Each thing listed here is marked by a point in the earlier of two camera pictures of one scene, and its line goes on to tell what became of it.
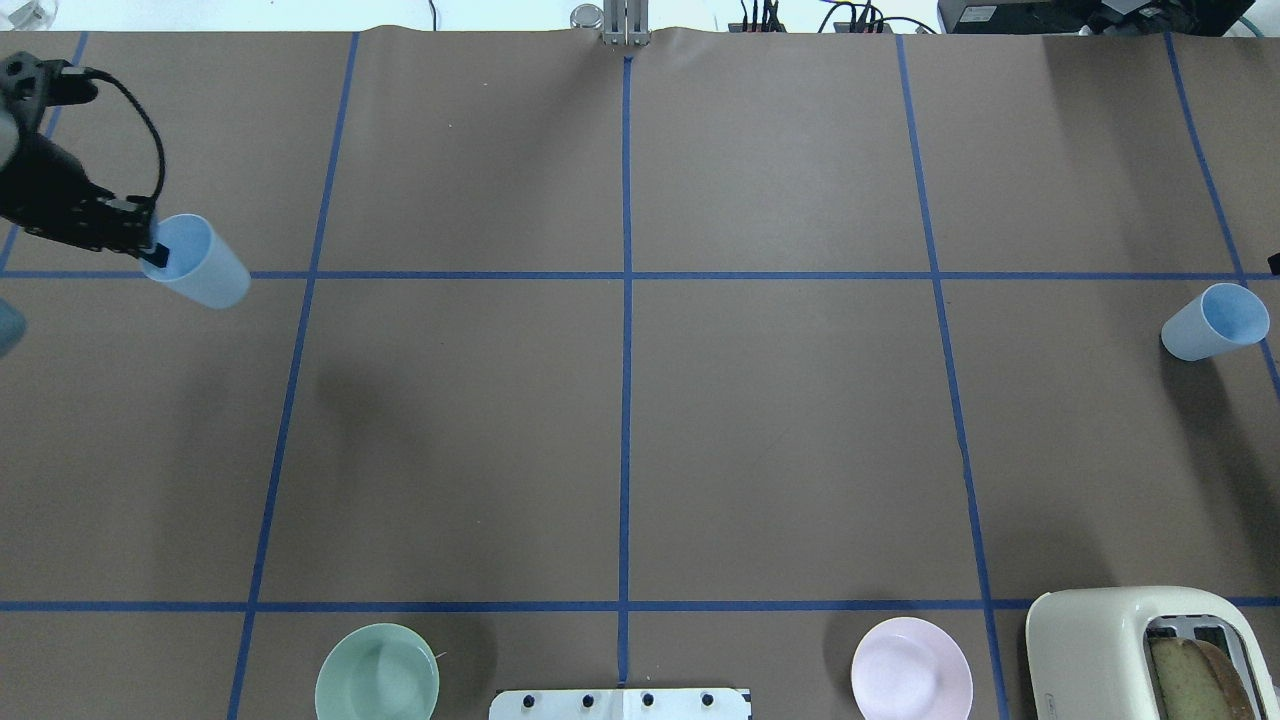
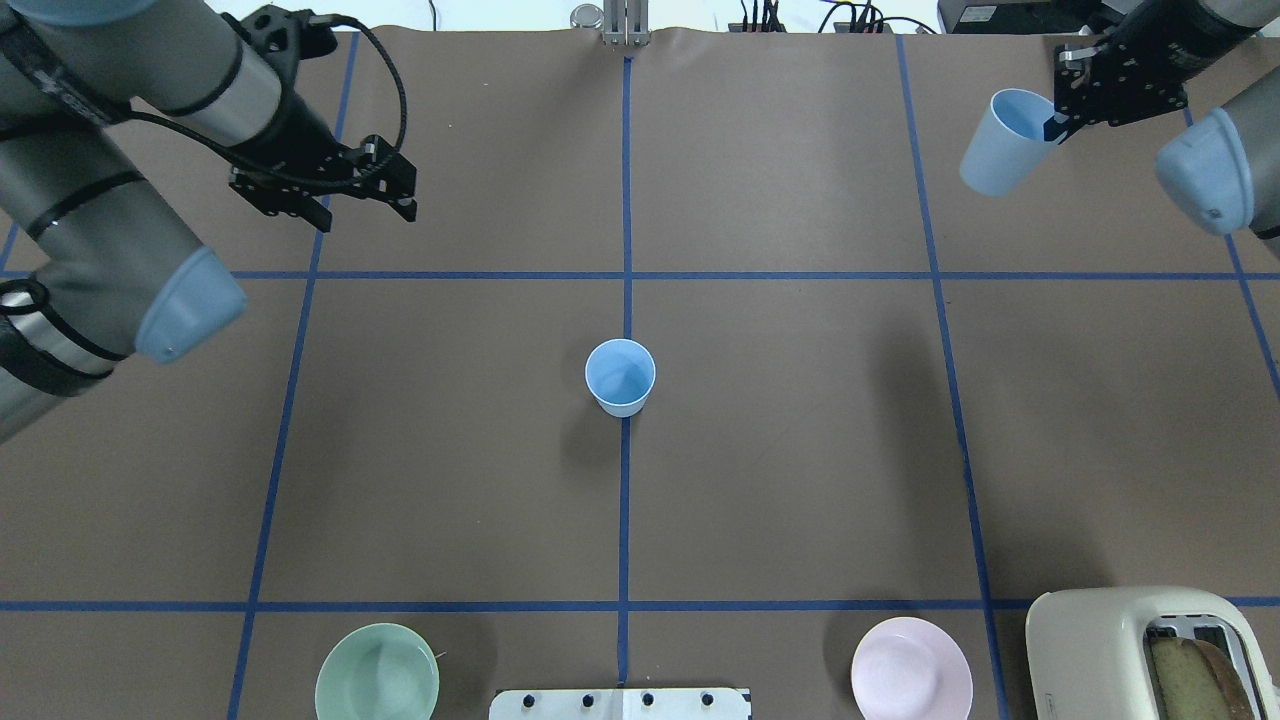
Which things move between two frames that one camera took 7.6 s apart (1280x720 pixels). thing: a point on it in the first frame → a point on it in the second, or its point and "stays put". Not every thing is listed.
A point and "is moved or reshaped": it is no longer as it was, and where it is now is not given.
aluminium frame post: (626, 22) stays put
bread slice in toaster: (1195, 682) stays put
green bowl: (380, 671) stays put
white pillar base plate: (621, 704) stays put
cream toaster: (1089, 654) stays put
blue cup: (200, 265) is moved or reshaped
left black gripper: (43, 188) → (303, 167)
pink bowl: (907, 668) stays put
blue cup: (1223, 317) → (1008, 150)
